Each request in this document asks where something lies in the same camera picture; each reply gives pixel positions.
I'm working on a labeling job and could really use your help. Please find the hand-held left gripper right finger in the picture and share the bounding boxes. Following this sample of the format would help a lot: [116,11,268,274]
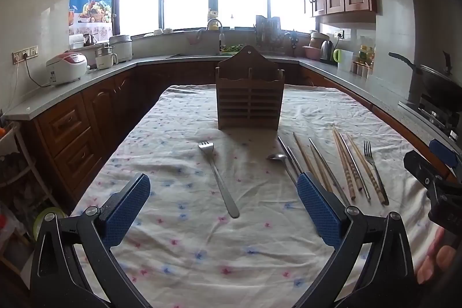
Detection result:
[285,171,421,308]

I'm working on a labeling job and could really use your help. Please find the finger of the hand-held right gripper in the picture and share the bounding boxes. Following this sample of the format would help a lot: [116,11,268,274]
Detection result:
[403,150,440,188]
[429,138,460,169]

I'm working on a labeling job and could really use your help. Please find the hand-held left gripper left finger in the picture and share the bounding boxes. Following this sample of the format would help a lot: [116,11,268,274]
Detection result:
[29,173,152,308]

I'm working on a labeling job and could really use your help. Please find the plain wooden chopstick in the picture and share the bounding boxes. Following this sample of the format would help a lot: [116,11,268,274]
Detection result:
[309,145,334,194]
[292,132,322,179]

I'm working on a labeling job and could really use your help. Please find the steel spoon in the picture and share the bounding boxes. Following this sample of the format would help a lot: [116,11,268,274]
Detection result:
[266,153,300,184]

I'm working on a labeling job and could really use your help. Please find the wooden utensil holder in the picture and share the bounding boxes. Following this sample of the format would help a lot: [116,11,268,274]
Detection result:
[215,45,286,131]

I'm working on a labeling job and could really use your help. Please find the person's right hand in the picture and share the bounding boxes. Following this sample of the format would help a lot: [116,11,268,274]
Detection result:
[417,228,457,285]

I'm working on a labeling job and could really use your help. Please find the gas stove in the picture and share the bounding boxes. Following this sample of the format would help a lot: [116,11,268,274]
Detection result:
[398,93,462,140]

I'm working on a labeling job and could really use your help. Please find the short steel fork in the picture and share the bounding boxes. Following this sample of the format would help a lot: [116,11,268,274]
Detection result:
[363,141,390,206]

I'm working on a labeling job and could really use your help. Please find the black wok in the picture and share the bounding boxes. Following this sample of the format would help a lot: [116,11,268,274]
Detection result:
[389,52,462,111]

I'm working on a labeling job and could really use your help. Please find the green bucket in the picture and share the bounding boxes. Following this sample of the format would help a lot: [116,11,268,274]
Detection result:
[33,207,68,242]

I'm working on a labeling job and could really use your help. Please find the wooden lower cabinets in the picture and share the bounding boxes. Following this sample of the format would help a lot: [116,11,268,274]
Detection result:
[22,61,452,208]

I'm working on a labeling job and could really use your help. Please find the floral white tablecloth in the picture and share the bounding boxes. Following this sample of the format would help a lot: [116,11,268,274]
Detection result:
[70,84,443,308]

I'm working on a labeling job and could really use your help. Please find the white storage rack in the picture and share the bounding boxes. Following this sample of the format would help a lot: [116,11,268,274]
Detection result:
[0,120,69,280]

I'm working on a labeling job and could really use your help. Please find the row of seasoning bottles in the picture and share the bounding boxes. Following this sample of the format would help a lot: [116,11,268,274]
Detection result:
[351,44,376,78]

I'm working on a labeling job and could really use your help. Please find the grey kitchen countertop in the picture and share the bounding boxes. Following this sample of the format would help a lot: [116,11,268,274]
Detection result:
[3,53,462,158]

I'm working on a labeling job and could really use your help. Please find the steel electric kettle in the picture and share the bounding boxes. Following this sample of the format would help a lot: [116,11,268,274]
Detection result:
[319,40,335,64]

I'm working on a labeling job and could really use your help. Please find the small white electric pot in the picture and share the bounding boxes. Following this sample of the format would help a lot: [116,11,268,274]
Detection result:
[94,46,119,71]

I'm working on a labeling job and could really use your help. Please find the pink and white rice cooker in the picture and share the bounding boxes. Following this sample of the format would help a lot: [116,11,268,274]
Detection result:
[46,53,89,86]

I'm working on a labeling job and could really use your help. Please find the large white rice cooker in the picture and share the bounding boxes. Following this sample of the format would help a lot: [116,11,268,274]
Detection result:
[109,34,133,62]

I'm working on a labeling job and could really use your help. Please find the kitchen sink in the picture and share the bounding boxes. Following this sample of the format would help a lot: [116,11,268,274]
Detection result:
[167,53,218,59]

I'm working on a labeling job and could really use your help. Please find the black scissors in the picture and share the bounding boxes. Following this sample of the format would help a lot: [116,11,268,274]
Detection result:
[290,30,301,58]

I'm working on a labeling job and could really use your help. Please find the white box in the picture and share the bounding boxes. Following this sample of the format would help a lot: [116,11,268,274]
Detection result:
[68,34,86,51]

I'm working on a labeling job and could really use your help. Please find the dish drying rack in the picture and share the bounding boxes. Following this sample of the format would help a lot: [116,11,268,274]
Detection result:
[254,15,290,55]

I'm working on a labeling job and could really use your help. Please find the steel kitchen faucet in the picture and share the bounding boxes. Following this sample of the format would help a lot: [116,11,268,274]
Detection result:
[206,18,226,53]

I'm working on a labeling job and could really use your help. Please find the yellow bottle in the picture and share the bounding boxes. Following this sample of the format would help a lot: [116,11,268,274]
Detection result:
[207,8,221,31]

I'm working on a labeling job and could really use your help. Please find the long-handled steel fork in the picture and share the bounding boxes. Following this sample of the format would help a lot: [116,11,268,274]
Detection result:
[198,141,241,219]

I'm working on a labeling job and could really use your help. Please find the white jug with green handle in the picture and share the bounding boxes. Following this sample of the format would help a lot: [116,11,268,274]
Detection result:
[332,48,353,72]

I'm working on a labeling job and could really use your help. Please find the black power cable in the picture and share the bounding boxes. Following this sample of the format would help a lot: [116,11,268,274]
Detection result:
[15,58,55,88]

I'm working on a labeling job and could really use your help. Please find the white wall outlet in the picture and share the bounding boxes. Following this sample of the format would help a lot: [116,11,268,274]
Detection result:
[12,46,39,64]

